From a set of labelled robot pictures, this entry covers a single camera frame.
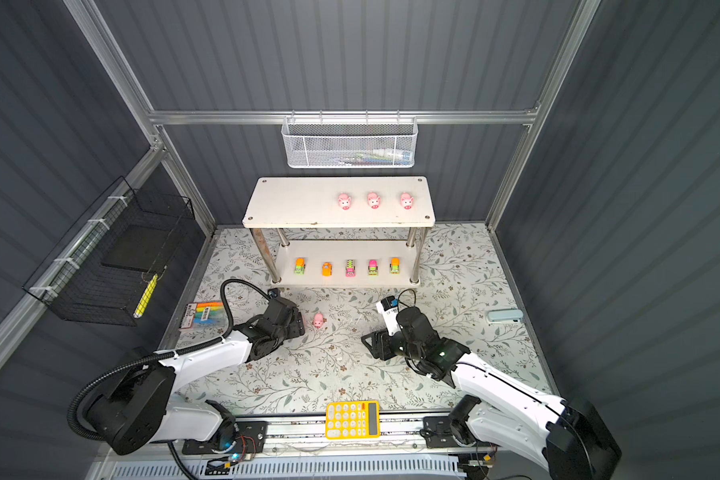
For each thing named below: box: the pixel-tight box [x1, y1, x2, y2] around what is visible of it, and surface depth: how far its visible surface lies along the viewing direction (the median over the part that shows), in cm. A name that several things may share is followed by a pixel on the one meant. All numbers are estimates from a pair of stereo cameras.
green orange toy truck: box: [389, 257, 401, 275], surface depth 100 cm
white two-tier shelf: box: [242, 176, 435, 285], surface depth 89 cm
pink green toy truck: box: [345, 259, 357, 278], surface depth 99 cm
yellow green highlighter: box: [133, 273, 159, 319], surface depth 69 cm
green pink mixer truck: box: [368, 259, 379, 277], surface depth 101 cm
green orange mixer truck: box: [295, 258, 306, 275], surface depth 100 cm
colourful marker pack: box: [180, 302, 224, 329], surface depth 96 cm
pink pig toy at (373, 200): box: [367, 192, 381, 210], surface depth 79 cm
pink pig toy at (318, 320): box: [312, 312, 326, 329], surface depth 95 cm
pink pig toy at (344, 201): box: [338, 192, 351, 211], surface depth 78 cm
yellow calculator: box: [325, 400, 381, 440], surface depth 77 cm
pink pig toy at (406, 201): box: [400, 192, 414, 210], surface depth 78 cm
